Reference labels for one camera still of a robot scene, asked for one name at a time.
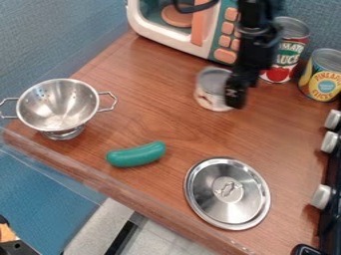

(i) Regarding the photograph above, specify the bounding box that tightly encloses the toy stove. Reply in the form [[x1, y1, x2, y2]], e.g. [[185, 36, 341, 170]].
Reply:
[[290, 106, 341, 255]]

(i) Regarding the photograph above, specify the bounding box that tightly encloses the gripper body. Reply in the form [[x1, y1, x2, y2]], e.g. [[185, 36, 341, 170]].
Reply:
[[228, 25, 283, 89]]

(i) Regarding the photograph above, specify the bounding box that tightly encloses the green toy cucumber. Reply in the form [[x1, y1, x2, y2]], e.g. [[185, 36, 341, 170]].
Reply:
[[105, 140, 169, 168]]

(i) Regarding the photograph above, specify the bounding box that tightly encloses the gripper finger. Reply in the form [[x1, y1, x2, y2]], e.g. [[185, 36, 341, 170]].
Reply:
[[222, 75, 253, 111]]

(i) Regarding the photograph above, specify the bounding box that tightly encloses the white can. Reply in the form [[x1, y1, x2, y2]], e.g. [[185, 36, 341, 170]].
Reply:
[[192, 66, 237, 113]]

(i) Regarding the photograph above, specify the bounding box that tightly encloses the yellow pineapple can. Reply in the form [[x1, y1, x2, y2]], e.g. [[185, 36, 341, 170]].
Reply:
[[296, 48, 341, 103]]

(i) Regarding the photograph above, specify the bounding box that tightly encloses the silver lid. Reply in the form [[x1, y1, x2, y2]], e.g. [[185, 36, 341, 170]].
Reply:
[[182, 156, 273, 231]]

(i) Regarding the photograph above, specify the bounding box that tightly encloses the silver strainer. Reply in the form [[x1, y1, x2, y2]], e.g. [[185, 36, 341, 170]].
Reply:
[[0, 78, 121, 141]]

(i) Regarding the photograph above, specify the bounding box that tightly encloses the red tomato sauce can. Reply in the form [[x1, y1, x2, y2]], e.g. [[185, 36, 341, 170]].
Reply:
[[258, 16, 312, 85]]

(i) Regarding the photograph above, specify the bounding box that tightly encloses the toy microwave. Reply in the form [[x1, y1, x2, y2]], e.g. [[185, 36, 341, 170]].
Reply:
[[125, 0, 251, 66]]

